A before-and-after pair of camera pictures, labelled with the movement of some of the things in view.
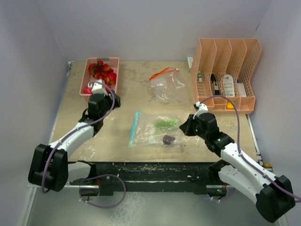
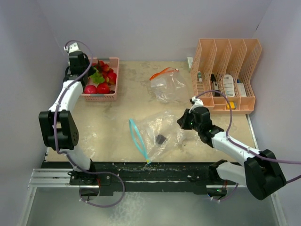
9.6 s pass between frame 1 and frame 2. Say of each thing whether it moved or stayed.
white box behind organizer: stayed
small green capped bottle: stayed
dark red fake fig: moved
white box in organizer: stayed
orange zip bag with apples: stayed
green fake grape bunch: moved
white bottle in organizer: stayed
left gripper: moved
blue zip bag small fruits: moved
